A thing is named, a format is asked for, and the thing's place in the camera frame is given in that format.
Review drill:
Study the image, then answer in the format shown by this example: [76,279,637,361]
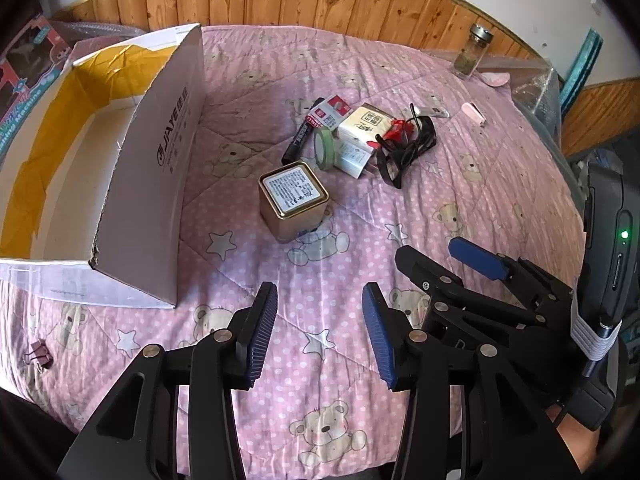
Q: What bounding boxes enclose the clear plastic bin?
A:
[509,57,568,148]

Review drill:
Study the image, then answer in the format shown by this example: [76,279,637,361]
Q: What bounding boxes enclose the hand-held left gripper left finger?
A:
[57,281,278,480]

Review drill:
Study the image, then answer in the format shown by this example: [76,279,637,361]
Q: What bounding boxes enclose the clear bubble wrap sheet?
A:
[52,19,148,45]

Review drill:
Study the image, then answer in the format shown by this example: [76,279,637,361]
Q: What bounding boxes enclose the teal strip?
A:
[561,26,604,107]

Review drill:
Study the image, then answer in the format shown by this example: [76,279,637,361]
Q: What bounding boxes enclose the dark cloth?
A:
[0,386,77,480]

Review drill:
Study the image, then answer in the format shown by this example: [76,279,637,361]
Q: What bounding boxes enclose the pink binder clip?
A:
[24,340,54,369]

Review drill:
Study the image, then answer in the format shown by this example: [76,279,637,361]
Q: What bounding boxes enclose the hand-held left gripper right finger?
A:
[361,282,583,480]

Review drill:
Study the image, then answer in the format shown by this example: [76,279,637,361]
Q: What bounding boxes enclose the pink small case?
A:
[461,102,487,126]

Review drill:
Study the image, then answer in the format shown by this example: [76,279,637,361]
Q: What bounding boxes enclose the pink bear print blanket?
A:
[0,24,592,480]

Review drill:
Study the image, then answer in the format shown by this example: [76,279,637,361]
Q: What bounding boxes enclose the glass jar with metal lid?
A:
[453,23,495,80]

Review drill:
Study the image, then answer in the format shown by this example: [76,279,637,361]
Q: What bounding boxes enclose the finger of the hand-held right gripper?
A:
[394,244,532,347]
[447,236,574,312]

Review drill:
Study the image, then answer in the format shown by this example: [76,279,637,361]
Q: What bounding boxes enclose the red toy figure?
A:
[382,117,419,147]

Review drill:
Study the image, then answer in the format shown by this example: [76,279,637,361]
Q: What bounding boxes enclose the black marker pen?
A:
[282,112,322,164]

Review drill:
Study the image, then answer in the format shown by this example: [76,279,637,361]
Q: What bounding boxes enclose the teal and pink toy box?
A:
[0,14,77,161]

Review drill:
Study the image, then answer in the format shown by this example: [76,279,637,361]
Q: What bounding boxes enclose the black eyeglasses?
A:
[375,103,437,190]

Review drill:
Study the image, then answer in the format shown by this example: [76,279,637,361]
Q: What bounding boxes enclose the red and white small box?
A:
[310,95,352,129]

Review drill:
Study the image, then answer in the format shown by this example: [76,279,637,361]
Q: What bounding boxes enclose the cream tissue packet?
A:
[338,102,394,149]

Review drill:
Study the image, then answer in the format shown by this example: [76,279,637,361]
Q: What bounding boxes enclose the person's right forearm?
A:
[545,404,603,480]

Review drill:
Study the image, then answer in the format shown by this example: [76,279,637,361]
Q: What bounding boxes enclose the white charger plug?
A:
[333,137,377,180]

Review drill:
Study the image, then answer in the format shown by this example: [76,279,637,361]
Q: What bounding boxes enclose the gold square tin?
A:
[257,160,332,245]

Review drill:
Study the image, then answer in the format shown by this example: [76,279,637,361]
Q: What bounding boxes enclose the white cardboard box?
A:
[0,22,207,310]

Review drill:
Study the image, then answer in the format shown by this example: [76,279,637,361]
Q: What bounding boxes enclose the green tape roll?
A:
[313,127,337,171]

